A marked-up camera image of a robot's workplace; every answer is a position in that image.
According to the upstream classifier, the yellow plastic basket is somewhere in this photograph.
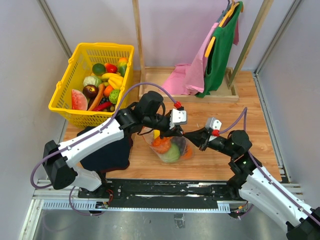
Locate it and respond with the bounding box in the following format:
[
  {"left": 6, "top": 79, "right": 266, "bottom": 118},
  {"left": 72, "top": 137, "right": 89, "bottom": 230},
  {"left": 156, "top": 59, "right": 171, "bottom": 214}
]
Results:
[{"left": 48, "top": 42, "right": 135, "bottom": 128}]

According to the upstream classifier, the green custard apple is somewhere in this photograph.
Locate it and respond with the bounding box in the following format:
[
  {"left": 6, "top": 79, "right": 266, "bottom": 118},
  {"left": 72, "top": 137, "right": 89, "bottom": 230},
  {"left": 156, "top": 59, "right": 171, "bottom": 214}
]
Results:
[{"left": 108, "top": 89, "right": 120, "bottom": 105}]

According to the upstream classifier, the yellow lemon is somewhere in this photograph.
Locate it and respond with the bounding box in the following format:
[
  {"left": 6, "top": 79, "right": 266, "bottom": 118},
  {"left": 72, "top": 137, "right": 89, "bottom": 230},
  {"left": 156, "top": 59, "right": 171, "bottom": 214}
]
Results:
[{"left": 153, "top": 130, "right": 160, "bottom": 139}]

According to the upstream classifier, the red bell pepper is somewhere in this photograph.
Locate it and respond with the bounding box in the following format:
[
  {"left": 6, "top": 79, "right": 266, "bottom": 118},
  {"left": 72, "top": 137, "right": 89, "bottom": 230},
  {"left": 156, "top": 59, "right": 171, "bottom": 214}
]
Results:
[{"left": 104, "top": 63, "right": 118, "bottom": 74}]

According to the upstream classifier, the clear zip top bag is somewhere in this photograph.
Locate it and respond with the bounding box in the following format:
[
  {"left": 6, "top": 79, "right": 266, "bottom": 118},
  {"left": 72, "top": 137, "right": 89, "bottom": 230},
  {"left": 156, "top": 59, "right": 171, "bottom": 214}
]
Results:
[{"left": 141, "top": 127, "right": 194, "bottom": 164}]

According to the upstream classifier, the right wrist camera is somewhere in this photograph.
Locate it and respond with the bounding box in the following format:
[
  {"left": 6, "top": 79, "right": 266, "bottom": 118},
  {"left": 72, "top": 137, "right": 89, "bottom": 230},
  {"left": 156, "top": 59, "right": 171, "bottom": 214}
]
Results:
[{"left": 204, "top": 117, "right": 222, "bottom": 142}]

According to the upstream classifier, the mango fruit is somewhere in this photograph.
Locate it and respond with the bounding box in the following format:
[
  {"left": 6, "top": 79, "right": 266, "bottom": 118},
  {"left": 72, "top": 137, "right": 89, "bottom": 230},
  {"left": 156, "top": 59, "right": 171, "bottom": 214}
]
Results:
[{"left": 117, "top": 57, "right": 129, "bottom": 77}]

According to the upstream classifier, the yellow clothes hanger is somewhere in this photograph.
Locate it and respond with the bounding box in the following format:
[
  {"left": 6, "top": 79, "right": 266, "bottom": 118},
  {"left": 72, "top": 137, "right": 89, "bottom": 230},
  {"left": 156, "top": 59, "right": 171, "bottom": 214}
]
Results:
[{"left": 204, "top": 36, "right": 216, "bottom": 58}]

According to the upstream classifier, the dark green avocado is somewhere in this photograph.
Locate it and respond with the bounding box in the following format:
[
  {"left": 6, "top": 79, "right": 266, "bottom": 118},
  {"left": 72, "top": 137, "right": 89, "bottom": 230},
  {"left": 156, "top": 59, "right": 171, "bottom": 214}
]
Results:
[{"left": 92, "top": 63, "right": 107, "bottom": 76}]

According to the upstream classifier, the wooden rack tray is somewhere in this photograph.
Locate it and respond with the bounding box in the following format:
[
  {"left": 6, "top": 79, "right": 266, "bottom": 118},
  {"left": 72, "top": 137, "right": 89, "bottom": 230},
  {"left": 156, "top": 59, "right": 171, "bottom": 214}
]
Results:
[{"left": 138, "top": 66, "right": 240, "bottom": 102}]

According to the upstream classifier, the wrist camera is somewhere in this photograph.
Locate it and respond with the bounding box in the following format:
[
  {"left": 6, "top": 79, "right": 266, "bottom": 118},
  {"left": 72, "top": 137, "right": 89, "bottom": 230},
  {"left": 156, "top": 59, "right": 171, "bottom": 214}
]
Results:
[
  {"left": 204, "top": 117, "right": 222, "bottom": 142},
  {"left": 169, "top": 101, "right": 188, "bottom": 130}
]

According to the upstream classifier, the green white cabbage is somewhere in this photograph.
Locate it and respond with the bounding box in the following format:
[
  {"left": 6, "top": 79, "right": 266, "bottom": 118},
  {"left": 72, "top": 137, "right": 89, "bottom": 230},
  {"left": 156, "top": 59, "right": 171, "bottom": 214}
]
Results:
[{"left": 83, "top": 75, "right": 102, "bottom": 87}]

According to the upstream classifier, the green shirt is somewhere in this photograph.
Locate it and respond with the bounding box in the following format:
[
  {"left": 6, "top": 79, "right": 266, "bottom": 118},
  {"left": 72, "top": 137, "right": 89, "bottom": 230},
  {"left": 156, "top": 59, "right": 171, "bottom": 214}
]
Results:
[{"left": 196, "top": 1, "right": 244, "bottom": 98}]

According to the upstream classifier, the small orange fruit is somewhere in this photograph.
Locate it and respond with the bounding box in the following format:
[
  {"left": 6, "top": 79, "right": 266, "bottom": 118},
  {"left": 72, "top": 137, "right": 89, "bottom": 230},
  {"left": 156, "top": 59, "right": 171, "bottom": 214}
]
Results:
[{"left": 103, "top": 85, "right": 114, "bottom": 97}]

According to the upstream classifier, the pink shirt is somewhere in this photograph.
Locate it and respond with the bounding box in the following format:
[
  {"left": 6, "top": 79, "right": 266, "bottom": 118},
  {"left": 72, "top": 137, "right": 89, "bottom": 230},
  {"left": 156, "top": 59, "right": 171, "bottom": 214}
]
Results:
[{"left": 158, "top": 21, "right": 240, "bottom": 96}]

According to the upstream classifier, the right wooden rack post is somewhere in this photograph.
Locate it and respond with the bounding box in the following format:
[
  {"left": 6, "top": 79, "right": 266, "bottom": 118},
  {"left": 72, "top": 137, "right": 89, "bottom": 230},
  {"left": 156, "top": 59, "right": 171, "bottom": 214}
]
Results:
[{"left": 227, "top": 0, "right": 274, "bottom": 89}]

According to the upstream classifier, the orange carrot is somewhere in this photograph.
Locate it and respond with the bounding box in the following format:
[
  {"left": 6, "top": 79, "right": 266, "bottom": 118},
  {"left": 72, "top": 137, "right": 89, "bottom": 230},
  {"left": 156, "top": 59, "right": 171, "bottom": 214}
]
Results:
[{"left": 88, "top": 83, "right": 105, "bottom": 111}]

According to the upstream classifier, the yellow banana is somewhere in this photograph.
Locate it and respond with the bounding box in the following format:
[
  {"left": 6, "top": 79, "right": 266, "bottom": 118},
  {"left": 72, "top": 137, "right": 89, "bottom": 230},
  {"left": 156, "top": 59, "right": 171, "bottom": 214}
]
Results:
[{"left": 101, "top": 72, "right": 121, "bottom": 81}]

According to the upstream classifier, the yellow bell pepper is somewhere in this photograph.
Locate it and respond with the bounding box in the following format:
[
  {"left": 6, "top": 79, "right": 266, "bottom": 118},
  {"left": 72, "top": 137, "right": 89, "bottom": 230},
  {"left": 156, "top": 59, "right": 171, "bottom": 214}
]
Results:
[{"left": 108, "top": 75, "right": 124, "bottom": 90}]

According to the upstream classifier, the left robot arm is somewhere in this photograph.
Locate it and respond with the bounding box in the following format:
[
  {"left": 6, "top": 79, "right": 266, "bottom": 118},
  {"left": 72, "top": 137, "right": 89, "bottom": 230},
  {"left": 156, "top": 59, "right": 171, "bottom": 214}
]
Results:
[{"left": 42, "top": 91, "right": 187, "bottom": 198}]

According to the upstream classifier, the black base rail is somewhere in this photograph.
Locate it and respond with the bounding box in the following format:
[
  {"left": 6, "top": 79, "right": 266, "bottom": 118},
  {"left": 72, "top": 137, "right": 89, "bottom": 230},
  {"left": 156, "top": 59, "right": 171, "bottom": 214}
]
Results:
[{"left": 77, "top": 178, "right": 244, "bottom": 210}]

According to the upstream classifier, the dark navy cloth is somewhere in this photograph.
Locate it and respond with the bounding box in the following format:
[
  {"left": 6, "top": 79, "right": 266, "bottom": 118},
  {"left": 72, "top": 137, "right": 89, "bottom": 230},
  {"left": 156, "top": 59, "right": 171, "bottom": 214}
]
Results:
[{"left": 80, "top": 136, "right": 133, "bottom": 173}]

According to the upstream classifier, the orange pumpkin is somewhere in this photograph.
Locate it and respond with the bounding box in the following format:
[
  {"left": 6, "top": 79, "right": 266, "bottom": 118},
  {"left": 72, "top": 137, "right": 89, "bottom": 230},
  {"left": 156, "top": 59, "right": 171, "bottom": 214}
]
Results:
[{"left": 151, "top": 136, "right": 171, "bottom": 154}]

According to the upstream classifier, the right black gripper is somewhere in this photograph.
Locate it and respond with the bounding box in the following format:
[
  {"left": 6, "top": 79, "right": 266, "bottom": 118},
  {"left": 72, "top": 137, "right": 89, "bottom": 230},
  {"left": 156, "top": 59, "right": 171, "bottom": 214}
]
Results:
[{"left": 183, "top": 126, "right": 237, "bottom": 158}]

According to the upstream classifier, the purple grape bunch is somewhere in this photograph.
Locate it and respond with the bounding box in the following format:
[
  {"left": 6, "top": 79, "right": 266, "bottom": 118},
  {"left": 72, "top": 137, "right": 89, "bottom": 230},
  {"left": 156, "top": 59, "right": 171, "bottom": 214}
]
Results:
[{"left": 171, "top": 136, "right": 187, "bottom": 155}]

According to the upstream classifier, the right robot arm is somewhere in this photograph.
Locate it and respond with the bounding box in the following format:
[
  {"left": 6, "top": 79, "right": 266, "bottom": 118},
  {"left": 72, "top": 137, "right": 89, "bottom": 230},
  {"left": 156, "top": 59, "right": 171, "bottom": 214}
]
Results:
[{"left": 184, "top": 128, "right": 320, "bottom": 240}]

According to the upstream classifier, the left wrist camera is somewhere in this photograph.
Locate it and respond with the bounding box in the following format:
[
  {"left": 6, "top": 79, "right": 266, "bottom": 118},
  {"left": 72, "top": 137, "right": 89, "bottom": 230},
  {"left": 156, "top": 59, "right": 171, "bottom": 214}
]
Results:
[{"left": 169, "top": 101, "right": 188, "bottom": 130}]

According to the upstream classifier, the wooden rack post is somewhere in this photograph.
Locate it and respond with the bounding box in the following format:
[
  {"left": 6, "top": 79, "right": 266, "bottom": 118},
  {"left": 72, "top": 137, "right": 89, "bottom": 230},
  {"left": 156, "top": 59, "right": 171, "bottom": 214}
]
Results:
[
  {"left": 227, "top": 0, "right": 274, "bottom": 89},
  {"left": 132, "top": 0, "right": 146, "bottom": 82}
]

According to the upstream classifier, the red chili pepper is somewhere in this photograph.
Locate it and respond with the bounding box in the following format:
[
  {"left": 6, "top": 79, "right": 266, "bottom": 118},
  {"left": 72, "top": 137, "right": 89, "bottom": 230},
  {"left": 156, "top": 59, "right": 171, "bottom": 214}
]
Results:
[{"left": 93, "top": 101, "right": 113, "bottom": 112}]

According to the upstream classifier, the left wooden rack post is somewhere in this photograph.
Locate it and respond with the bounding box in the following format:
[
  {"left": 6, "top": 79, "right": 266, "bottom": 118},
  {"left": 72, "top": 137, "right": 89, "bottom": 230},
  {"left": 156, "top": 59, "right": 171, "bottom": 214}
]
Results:
[{"left": 132, "top": 0, "right": 146, "bottom": 82}]

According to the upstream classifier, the watermelon slice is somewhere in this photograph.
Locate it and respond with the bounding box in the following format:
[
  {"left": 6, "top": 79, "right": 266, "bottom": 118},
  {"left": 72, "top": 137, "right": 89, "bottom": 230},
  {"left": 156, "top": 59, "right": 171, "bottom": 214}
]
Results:
[{"left": 71, "top": 89, "right": 88, "bottom": 111}]

